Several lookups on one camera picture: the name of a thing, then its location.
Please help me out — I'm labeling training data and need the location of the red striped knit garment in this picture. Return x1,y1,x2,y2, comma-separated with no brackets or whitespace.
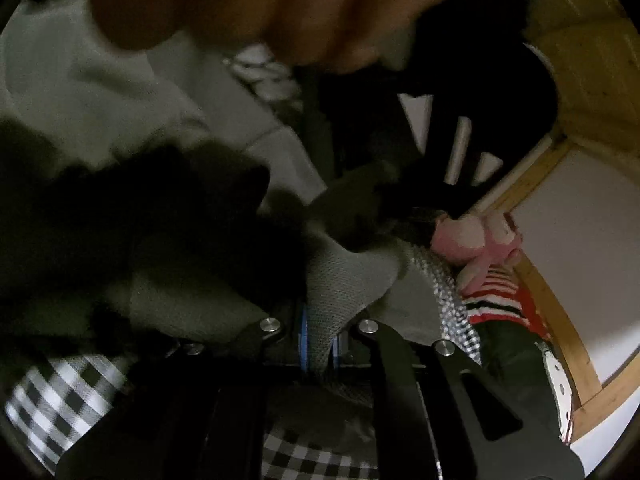
462,266,551,341

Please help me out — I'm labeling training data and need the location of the pink plush toy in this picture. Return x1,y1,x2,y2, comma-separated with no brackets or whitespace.
431,211,523,295

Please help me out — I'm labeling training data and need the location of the light grey cloth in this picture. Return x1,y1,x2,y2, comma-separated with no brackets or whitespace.
1,0,326,204

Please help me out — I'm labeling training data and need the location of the grey knit sweater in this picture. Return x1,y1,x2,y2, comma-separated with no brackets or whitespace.
110,233,480,370

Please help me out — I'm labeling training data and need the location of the black white checkered bedsheet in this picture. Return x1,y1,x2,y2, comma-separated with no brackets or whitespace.
3,246,482,474

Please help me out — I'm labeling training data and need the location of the white dotted cloth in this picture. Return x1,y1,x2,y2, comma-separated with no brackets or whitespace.
536,342,574,445

